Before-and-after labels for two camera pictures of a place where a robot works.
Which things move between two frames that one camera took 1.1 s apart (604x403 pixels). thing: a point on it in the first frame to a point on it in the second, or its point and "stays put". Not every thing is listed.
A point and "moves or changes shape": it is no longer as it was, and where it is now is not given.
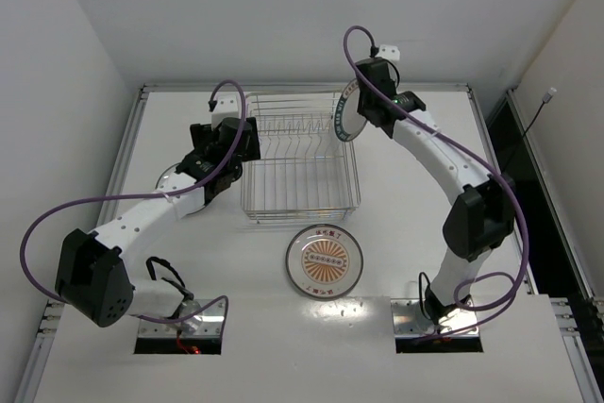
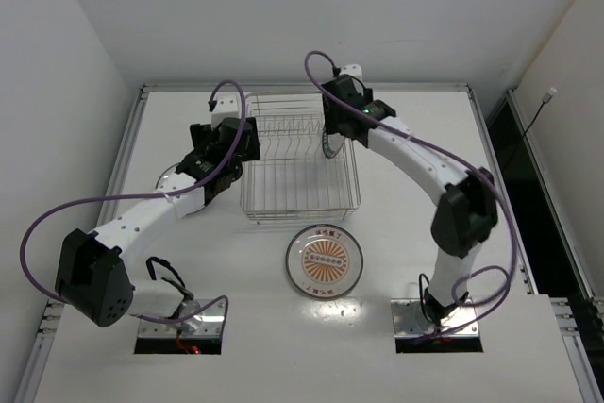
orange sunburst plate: [324, 260] stays put
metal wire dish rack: [305, 172] stays put
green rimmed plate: [347, 122] moves or changes shape
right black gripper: [370, 108] to [333, 116]
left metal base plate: [210, 325] stays put
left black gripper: [202, 136] stays put
